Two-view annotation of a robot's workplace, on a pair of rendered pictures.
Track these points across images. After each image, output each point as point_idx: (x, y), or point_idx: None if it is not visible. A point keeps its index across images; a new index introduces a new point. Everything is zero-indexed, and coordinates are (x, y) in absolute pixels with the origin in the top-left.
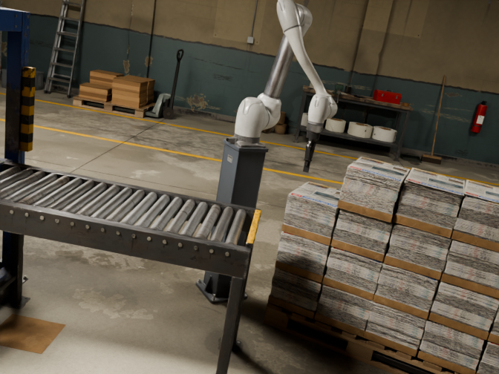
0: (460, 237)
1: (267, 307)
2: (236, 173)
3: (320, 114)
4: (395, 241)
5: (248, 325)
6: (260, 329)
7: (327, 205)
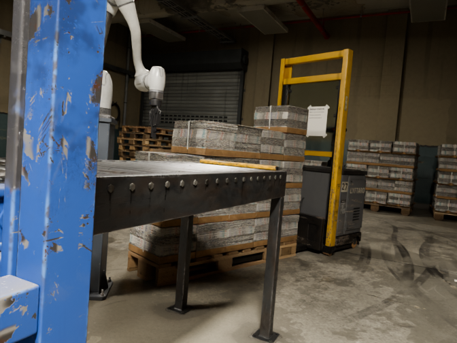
0: (263, 156)
1: (159, 269)
2: (108, 147)
3: (164, 83)
4: None
5: (155, 293)
6: (165, 290)
7: (196, 156)
